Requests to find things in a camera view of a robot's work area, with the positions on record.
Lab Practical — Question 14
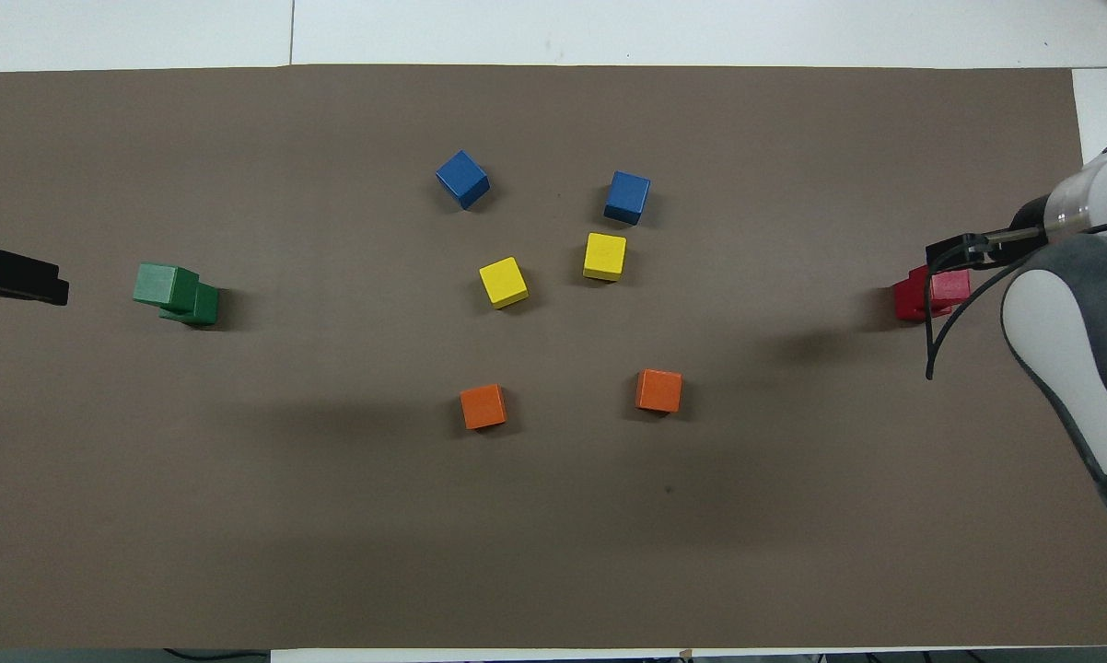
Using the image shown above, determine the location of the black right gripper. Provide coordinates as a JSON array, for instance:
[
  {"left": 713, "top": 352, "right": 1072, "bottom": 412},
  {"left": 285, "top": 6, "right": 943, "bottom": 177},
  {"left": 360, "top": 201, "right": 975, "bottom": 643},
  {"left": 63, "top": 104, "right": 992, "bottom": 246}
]
[{"left": 926, "top": 223, "right": 1055, "bottom": 274}]

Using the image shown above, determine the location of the red wooden cube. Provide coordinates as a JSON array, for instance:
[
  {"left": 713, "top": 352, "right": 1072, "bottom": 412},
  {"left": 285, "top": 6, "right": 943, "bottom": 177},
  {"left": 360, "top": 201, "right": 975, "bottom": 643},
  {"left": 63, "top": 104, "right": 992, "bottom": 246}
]
[
  {"left": 891, "top": 276, "right": 953, "bottom": 322},
  {"left": 908, "top": 265, "right": 973, "bottom": 312}
]

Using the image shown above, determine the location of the green wooden cube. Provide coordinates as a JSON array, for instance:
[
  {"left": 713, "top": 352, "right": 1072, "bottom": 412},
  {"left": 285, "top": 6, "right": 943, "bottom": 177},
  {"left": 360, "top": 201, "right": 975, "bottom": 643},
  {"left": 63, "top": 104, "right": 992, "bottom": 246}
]
[
  {"left": 158, "top": 284, "right": 221, "bottom": 327},
  {"left": 132, "top": 262, "right": 201, "bottom": 315}
]

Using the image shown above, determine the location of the orange wooden cube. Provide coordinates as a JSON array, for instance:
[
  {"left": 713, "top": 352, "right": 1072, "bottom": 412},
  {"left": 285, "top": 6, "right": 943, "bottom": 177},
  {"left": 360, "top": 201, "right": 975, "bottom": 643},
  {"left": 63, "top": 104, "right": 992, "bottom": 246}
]
[
  {"left": 460, "top": 383, "right": 507, "bottom": 431},
  {"left": 635, "top": 368, "right": 683, "bottom": 414}
]

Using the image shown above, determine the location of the blue wooden cube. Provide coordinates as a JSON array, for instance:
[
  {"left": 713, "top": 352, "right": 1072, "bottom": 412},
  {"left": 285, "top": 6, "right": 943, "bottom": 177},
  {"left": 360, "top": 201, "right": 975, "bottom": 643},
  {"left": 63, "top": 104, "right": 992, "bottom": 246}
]
[
  {"left": 603, "top": 170, "right": 651, "bottom": 227},
  {"left": 436, "top": 150, "right": 491, "bottom": 211}
]

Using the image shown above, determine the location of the yellow wooden cube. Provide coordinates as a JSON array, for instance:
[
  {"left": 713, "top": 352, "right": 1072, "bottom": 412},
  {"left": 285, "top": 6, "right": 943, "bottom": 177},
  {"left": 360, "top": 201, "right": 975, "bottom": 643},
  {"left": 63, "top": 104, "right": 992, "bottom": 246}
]
[
  {"left": 478, "top": 256, "right": 530, "bottom": 309},
  {"left": 582, "top": 232, "right": 628, "bottom": 283}
]

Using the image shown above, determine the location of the brown table mat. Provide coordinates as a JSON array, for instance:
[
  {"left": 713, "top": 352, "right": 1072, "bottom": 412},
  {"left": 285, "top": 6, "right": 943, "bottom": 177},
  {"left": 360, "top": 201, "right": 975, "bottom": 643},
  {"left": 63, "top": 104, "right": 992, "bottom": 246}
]
[{"left": 0, "top": 63, "right": 1107, "bottom": 650}]

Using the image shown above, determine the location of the black cable under table edge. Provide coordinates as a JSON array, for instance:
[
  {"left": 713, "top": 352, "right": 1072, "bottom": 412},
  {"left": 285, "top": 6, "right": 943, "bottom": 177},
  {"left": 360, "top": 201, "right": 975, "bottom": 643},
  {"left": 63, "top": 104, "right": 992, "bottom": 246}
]
[{"left": 161, "top": 647, "right": 271, "bottom": 663}]

